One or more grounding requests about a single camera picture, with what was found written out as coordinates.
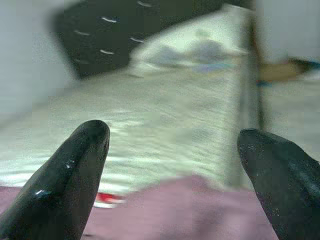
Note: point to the white pillow with green print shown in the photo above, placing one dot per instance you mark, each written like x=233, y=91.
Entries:
x=212, y=30

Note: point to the black tufted headboard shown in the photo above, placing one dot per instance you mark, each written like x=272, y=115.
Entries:
x=100, y=37

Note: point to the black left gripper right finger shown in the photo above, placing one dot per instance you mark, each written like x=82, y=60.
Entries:
x=287, y=190

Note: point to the grey patterned quilted mattress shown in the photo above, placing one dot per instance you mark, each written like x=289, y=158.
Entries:
x=162, y=112

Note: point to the pink cartoon mouse quilt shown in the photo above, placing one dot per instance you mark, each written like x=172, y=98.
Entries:
x=175, y=212

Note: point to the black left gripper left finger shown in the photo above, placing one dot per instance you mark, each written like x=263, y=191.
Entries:
x=57, y=190

